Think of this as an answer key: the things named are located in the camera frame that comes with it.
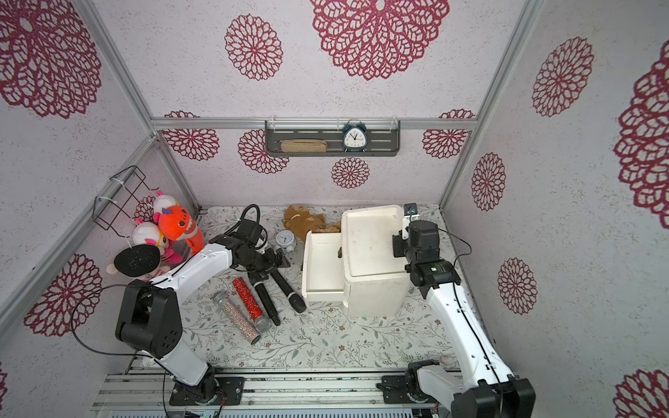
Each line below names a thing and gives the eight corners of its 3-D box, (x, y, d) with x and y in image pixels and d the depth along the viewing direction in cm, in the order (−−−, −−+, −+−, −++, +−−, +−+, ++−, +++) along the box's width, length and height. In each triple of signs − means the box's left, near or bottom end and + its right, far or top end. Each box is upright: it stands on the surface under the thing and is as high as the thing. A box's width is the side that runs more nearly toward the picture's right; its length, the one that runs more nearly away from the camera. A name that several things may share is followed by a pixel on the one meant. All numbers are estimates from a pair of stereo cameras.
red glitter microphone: (260, 336, 85) (258, 333, 82) (232, 285, 96) (229, 281, 94) (273, 327, 87) (271, 324, 84) (244, 278, 98) (241, 274, 96)
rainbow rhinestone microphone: (214, 300, 93) (210, 296, 90) (224, 293, 95) (220, 288, 92) (253, 347, 83) (250, 343, 80) (263, 337, 85) (260, 334, 82)
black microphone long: (275, 327, 87) (274, 324, 85) (254, 287, 96) (253, 284, 94) (284, 321, 88) (283, 318, 86) (263, 282, 97) (261, 279, 95)
